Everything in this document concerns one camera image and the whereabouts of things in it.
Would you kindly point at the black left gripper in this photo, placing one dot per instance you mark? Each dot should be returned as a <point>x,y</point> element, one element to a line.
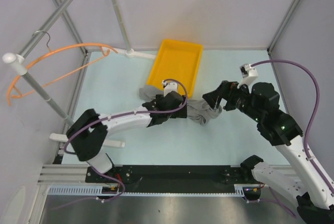
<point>180,114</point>

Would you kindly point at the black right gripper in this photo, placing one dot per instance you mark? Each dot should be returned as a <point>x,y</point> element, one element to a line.
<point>226,90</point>

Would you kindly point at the grey tank top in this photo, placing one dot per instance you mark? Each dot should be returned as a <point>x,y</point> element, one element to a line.
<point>198,111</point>

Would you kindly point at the orange wire hanger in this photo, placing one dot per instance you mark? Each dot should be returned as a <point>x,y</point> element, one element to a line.
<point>45,71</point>

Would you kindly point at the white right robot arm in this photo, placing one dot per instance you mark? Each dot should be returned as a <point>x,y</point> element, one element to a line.
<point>311,196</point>

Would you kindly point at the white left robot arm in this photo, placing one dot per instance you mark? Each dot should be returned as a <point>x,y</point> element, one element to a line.
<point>87,135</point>

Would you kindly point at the yellow plastic tray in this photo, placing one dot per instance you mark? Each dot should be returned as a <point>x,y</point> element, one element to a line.
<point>177,60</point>

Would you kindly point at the white clothes rack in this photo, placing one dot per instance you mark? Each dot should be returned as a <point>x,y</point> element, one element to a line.
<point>110,83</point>

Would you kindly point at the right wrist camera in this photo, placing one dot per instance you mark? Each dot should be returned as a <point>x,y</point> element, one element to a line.
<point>249,75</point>

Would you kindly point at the aluminium frame rail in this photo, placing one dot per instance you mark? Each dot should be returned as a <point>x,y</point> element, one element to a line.
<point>62,174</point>

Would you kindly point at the white slotted cable duct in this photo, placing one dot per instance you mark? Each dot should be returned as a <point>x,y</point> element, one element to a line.
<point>77,190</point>

